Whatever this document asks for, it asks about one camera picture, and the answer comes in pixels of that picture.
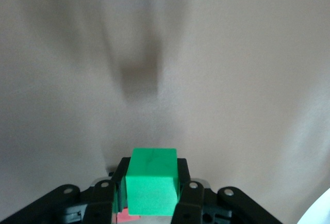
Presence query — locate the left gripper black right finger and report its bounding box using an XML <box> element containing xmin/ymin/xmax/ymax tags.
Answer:
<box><xmin>171</xmin><ymin>158</ymin><xmax>281</xmax><ymax>224</ymax></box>

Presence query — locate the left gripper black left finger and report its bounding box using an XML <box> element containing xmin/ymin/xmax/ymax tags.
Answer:
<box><xmin>0</xmin><ymin>157</ymin><xmax>131</xmax><ymax>224</ymax></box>

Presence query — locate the small red cube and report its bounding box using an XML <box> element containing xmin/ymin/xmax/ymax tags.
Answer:
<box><xmin>117</xmin><ymin>207</ymin><xmax>141</xmax><ymax>224</ymax></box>

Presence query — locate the small green cube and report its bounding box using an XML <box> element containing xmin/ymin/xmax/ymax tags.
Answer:
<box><xmin>125</xmin><ymin>148</ymin><xmax>179</xmax><ymax>217</ymax></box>

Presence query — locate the brown table cover mat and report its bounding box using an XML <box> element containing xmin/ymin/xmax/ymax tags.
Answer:
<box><xmin>0</xmin><ymin>0</ymin><xmax>330</xmax><ymax>224</ymax></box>

